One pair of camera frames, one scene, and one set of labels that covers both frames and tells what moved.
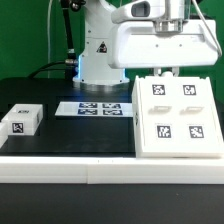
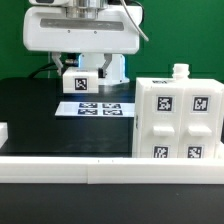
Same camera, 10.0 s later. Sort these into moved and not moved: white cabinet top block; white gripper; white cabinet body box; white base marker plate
Moved: white cabinet top block; white gripper
Not moved: white cabinet body box; white base marker plate
